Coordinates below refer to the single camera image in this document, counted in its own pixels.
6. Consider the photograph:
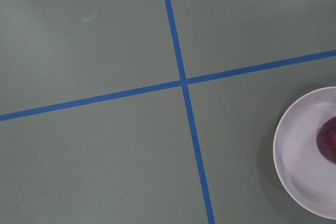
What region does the red apple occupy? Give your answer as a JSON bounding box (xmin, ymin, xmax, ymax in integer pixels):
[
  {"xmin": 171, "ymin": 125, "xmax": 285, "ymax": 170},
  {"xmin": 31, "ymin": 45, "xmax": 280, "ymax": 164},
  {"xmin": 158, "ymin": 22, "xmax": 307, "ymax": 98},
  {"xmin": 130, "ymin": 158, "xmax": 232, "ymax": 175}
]
[{"xmin": 316, "ymin": 117, "xmax": 335, "ymax": 164}]

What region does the pink plate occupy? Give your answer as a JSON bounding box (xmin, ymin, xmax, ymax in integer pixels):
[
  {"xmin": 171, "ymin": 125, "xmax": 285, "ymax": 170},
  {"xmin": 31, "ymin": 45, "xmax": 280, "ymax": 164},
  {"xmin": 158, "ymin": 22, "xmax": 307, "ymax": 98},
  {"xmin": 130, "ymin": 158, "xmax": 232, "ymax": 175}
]
[{"xmin": 272, "ymin": 87, "xmax": 335, "ymax": 220}]

